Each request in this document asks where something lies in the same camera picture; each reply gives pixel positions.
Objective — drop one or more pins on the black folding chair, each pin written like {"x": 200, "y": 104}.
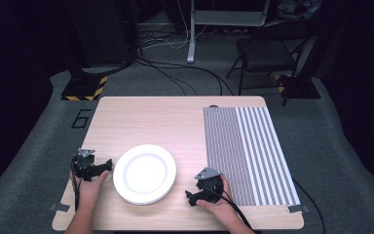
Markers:
{"x": 266, "y": 55}

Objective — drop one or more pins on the black yellow striped stand base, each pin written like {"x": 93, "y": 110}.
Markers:
{"x": 84, "y": 89}
{"x": 300, "y": 86}

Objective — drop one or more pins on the grey tape piece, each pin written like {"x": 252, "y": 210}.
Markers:
{"x": 59, "y": 207}
{"x": 298, "y": 208}

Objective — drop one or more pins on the white stand pole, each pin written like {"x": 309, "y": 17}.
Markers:
{"x": 192, "y": 32}

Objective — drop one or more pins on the grey white striped placemat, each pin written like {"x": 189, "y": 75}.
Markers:
{"x": 250, "y": 156}

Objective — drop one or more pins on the person's right hand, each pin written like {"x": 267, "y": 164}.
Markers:
{"x": 224, "y": 208}

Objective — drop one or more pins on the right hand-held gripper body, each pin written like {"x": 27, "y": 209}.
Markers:
{"x": 211, "y": 187}

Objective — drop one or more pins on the person's left hand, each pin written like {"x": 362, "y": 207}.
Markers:
{"x": 89, "y": 191}

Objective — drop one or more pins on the black cabinet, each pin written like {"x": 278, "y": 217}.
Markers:
{"x": 104, "y": 32}

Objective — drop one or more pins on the black tape floor marking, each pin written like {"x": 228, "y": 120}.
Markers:
{"x": 82, "y": 118}

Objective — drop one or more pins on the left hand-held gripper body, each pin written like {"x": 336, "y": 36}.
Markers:
{"x": 84, "y": 164}

